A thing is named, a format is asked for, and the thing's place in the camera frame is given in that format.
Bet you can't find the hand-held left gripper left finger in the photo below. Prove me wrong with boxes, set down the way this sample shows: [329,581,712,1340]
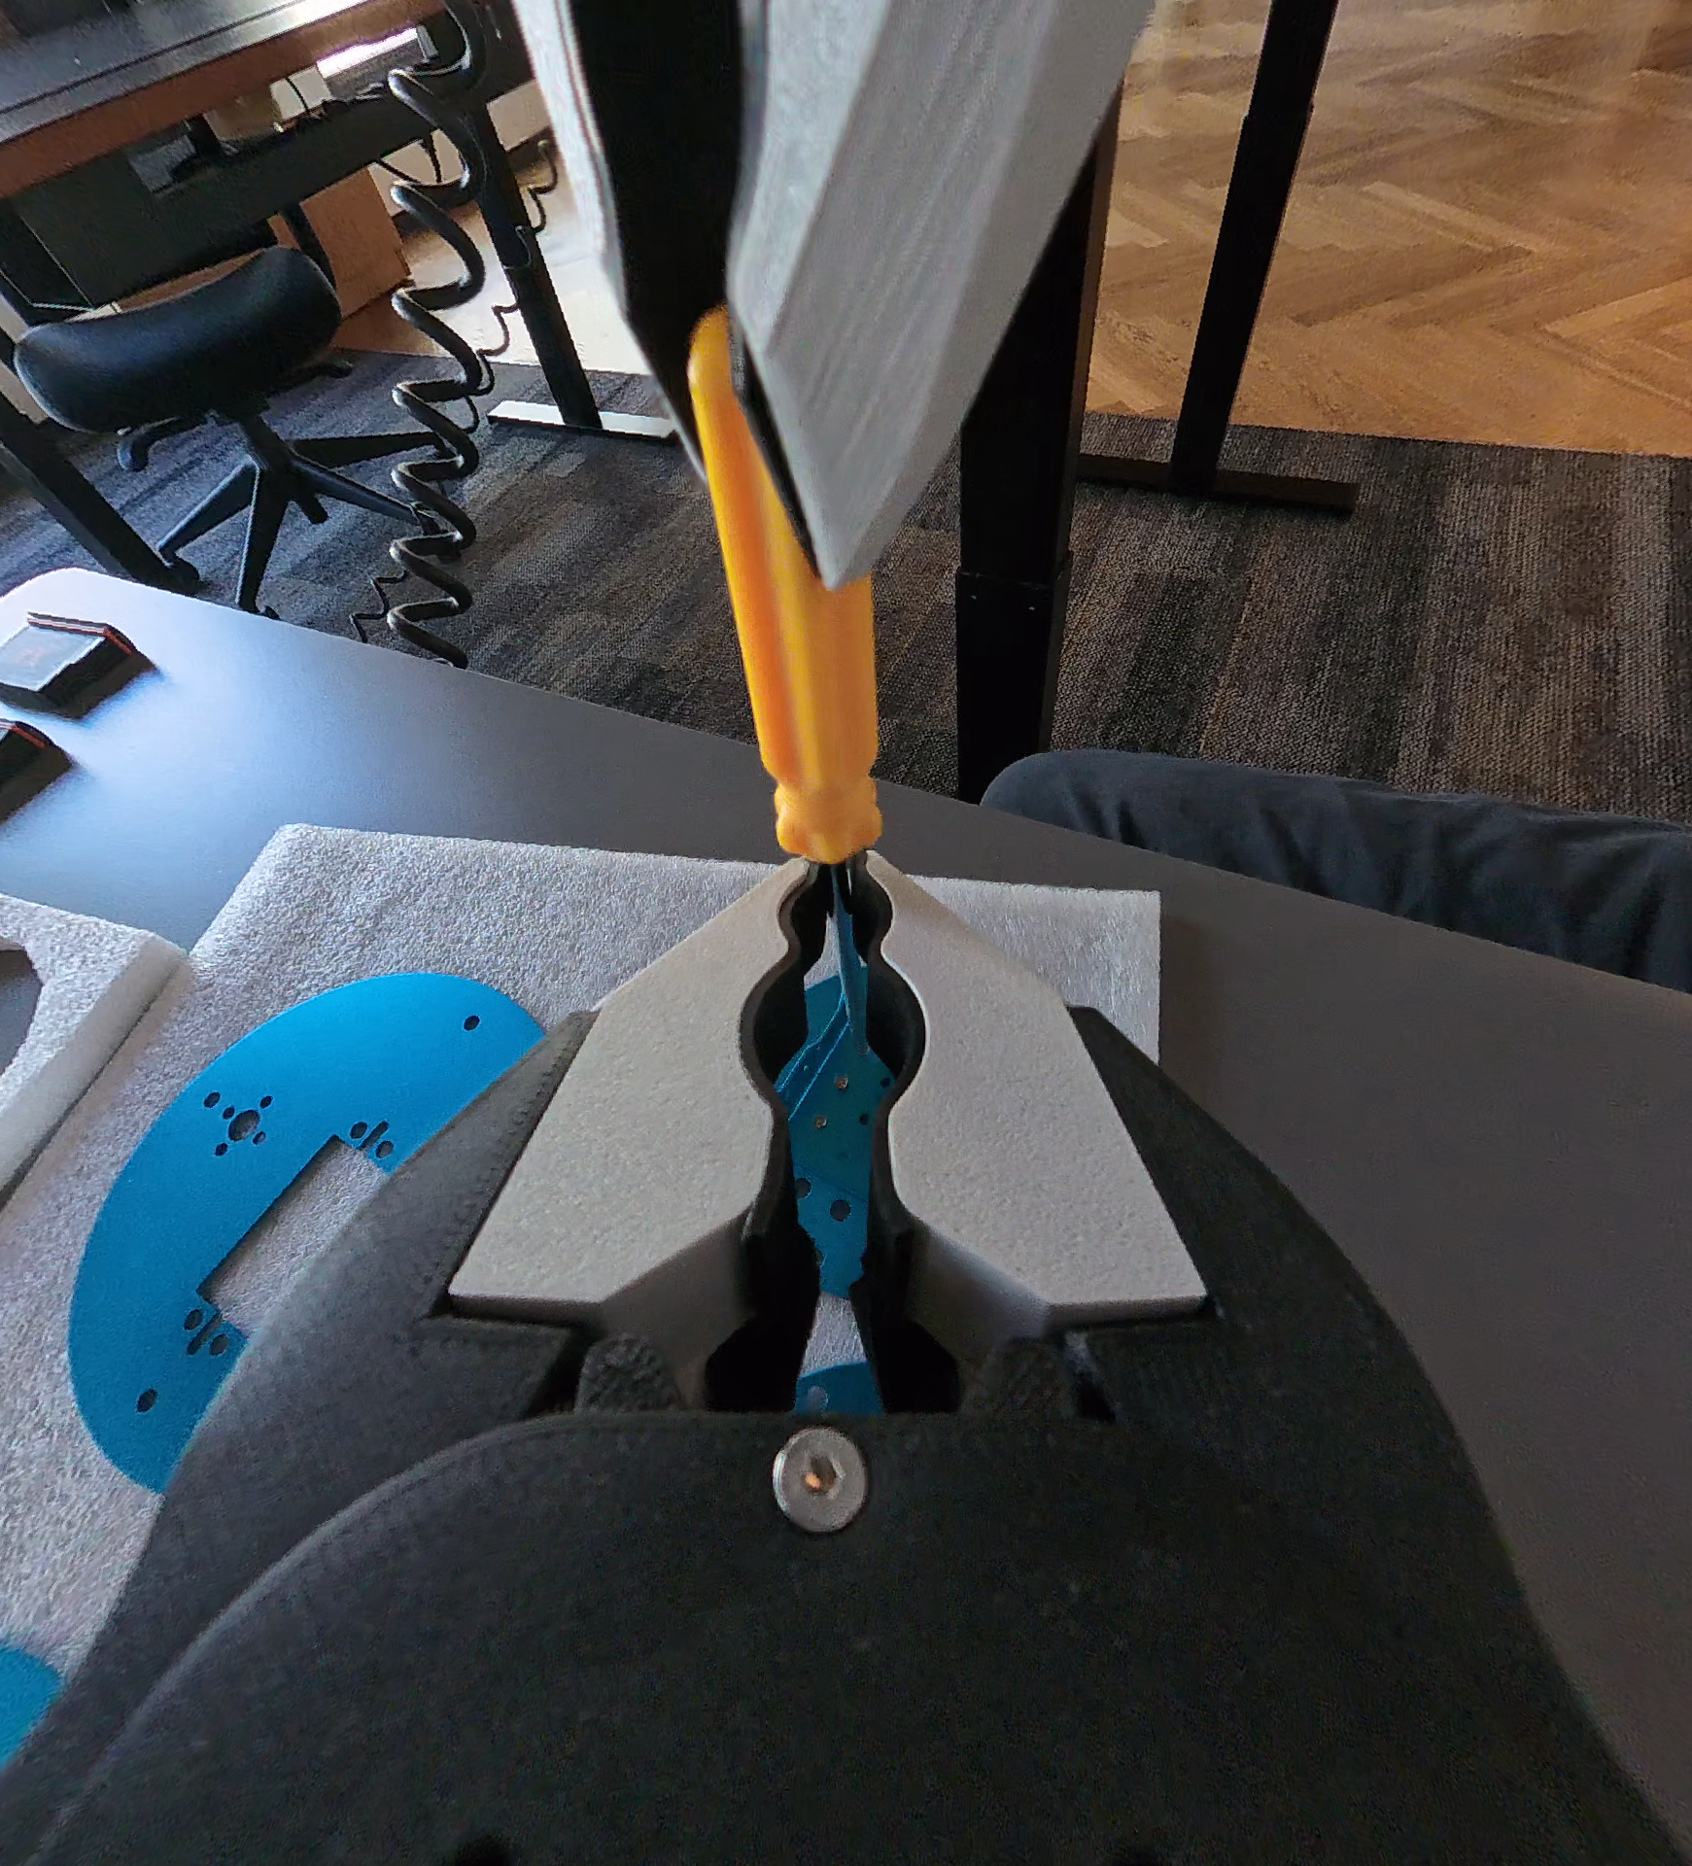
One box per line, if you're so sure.
[449,857,819,1414]

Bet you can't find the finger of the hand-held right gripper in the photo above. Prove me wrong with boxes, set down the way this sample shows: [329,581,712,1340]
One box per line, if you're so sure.
[725,0,1156,588]
[510,0,758,426]

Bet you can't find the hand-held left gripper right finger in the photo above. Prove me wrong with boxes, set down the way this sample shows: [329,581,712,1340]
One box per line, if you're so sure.
[856,857,1212,1414]

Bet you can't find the blue perforated mounting disc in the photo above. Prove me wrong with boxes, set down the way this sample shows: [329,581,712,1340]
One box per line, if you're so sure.
[773,974,896,1298]

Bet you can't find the blue metal bracket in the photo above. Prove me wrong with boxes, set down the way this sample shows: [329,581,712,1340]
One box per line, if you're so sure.
[825,875,876,1052]

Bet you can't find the yellow handled screwdriver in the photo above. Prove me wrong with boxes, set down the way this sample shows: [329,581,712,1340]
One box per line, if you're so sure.
[683,306,888,1057]

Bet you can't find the white foam sheet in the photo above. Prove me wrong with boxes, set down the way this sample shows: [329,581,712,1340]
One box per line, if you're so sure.
[0,826,1165,1866]

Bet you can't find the small brown cardboard box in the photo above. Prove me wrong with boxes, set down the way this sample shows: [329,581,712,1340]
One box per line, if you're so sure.
[306,161,409,317]

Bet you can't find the dark pants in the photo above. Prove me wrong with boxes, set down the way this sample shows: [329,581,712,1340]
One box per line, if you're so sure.
[980,749,1692,1015]

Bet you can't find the blue disc with rectangular cutout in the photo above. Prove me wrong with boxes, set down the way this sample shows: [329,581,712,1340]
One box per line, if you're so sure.
[70,974,550,1494]

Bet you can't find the black saddle stool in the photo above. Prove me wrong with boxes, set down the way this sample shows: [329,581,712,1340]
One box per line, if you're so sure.
[15,249,453,616]

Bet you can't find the thick black coiled cable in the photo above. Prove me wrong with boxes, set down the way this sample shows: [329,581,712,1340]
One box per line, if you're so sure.
[385,0,497,672]

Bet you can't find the black desk leg frame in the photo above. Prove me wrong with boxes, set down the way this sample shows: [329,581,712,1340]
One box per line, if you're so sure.
[954,0,1363,802]

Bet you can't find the white foam frame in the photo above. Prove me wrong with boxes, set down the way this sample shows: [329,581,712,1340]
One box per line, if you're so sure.
[0,875,186,1292]

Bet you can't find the thin black coiled cable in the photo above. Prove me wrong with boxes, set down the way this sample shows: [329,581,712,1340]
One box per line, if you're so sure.
[346,569,427,653]

